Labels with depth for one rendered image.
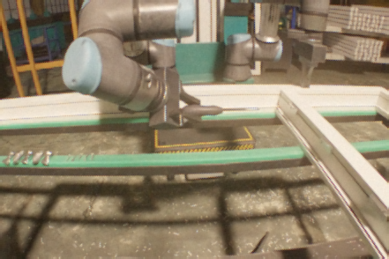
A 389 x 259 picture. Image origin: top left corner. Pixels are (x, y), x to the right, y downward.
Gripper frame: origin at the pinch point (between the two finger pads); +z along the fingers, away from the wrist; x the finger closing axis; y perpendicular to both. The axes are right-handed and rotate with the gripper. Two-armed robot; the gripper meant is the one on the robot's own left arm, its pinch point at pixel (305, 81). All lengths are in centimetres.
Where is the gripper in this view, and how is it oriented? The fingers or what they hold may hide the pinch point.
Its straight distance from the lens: 86.3
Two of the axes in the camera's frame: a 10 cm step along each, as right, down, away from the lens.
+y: 10.0, -0.4, 0.3
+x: -0.5, -4.8, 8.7
